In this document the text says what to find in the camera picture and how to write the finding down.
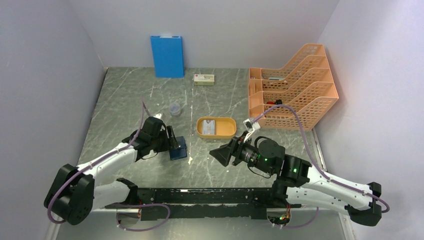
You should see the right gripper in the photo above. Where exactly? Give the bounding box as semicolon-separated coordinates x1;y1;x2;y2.
209;130;274;175

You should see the blue card holder wallet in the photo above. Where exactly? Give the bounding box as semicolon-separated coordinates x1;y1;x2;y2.
168;136;188;161

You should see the white VIP credit card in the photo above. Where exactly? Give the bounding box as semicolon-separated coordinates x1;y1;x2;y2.
202;119;216;135

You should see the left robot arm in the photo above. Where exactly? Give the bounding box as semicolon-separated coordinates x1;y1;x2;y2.
43;114;178;225

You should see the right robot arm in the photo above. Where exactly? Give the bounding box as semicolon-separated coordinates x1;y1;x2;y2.
209;135;383;227

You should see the orange oval tray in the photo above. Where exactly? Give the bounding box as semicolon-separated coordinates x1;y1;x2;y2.
196;116;237;139

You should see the small clear plastic cup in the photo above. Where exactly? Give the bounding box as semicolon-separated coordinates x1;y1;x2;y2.
168;102;182;117

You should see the small red white box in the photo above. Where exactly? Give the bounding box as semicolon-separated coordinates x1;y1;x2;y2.
193;74;215;86

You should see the red black item in rack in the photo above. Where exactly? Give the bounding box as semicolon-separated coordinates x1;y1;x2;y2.
264;99;283;105

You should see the blue folder box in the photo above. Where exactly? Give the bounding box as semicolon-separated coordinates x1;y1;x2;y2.
150;35;185;78

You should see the orange mesh file rack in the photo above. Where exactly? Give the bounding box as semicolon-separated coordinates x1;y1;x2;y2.
247;43;339;131

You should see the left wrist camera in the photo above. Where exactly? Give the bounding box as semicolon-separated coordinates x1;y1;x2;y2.
153;113;164;121

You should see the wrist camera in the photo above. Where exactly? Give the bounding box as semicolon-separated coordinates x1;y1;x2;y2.
243;118;261;143
153;113;164;121

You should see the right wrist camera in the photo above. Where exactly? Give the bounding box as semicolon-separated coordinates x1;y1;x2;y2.
243;118;261;143

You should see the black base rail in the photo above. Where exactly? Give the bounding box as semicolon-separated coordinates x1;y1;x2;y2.
105;187;302;221

